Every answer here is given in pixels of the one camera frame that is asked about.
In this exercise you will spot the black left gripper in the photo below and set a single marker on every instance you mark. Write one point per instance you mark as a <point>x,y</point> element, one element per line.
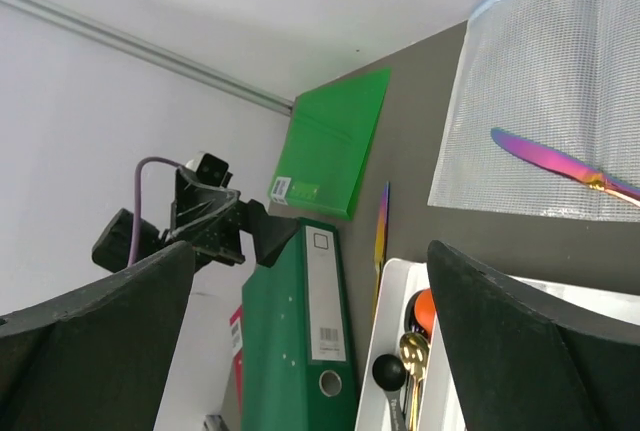
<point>205,213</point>

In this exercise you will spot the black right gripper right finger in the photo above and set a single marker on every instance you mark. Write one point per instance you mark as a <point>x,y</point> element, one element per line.
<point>522,359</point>

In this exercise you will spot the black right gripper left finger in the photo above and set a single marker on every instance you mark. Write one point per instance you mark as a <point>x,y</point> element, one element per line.
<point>98,357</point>

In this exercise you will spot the iridescent knife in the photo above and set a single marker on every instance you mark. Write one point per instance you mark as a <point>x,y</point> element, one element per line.
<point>381,242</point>
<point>562,164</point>

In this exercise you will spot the white cutlery tray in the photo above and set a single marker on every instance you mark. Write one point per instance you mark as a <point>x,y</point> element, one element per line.
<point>440,408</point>

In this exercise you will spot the magenta folder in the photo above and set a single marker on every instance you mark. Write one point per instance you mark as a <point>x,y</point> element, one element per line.
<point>237,350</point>

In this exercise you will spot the gold spoon in tray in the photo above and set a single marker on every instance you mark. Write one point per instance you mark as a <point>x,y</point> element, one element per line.
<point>414,354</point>

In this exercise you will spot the orange spoon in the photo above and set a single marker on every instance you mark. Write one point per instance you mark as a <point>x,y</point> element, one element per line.
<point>425,312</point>

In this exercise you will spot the glossy black spoon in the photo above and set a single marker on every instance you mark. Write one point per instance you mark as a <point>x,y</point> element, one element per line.
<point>411,323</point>

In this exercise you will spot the light green plastic folder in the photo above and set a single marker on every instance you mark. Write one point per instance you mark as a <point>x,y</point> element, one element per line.
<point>327,146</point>

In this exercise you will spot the black measuring spoon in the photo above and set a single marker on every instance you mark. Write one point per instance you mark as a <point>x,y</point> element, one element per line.
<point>389,374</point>

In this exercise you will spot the clear mesh zip pouch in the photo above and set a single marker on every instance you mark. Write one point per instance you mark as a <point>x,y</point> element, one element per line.
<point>562,73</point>

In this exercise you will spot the dark green ring binder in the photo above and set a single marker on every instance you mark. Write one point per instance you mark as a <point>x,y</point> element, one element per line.
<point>299,366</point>

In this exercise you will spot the aluminium frame rail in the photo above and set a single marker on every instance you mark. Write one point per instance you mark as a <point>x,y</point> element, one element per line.
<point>98,32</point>

